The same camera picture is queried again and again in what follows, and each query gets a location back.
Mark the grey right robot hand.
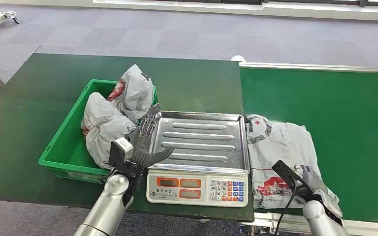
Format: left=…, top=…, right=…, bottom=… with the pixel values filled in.
left=300, top=164, right=344, bottom=219

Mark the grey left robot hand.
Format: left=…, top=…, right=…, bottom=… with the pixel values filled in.
left=129, top=103, right=175, bottom=169

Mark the grey package with red circle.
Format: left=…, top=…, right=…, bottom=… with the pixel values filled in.
left=245, top=114, right=340, bottom=210

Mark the crumpled grey package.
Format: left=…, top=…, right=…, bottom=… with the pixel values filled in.
left=80, top=92, right=138, bottom=170

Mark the grey package with red print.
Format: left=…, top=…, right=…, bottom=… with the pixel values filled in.
left=106, top=64, right=155, bottom=125

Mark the green conveyor belt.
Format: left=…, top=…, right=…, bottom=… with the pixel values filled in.
left=240, top=66, right=378, bottom=224

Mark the white scale with steel tray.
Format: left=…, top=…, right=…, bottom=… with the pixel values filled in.
left=145, top=111, right=251, bottom=208

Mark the green plastic bin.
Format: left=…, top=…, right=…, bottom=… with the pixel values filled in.
left=38, top=79, right=159, bottom=185

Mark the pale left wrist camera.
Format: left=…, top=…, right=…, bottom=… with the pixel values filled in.
left=109, top=137, right=134, bottom=167

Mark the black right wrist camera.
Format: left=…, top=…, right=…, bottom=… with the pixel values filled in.
left=272, top=159, right=311, bottom=197

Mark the black camera cable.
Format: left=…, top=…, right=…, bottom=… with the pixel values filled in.
left=275, top=185, right=299, bottom=236

